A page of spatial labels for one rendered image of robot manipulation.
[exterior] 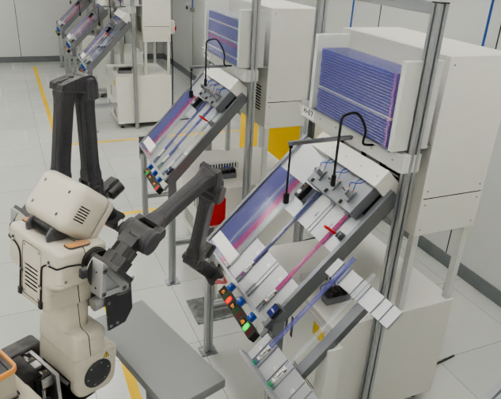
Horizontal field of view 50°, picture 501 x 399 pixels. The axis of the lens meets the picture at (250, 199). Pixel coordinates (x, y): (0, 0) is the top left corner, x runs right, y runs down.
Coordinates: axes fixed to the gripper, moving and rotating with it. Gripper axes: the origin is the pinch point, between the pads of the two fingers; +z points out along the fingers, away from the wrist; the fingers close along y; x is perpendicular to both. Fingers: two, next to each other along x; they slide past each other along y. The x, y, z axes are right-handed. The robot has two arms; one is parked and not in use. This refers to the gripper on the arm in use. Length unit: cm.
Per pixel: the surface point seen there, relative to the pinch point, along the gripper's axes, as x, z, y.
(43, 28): 40, 20, 848
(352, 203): -60, -1, -24
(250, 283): -7.6, 4.5, -7.5
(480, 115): -118, 10, -29
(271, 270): -18.4, 4.6, -11.2
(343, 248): -45, 5, -31
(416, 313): -46, 66, -32
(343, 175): -67, 0, -8
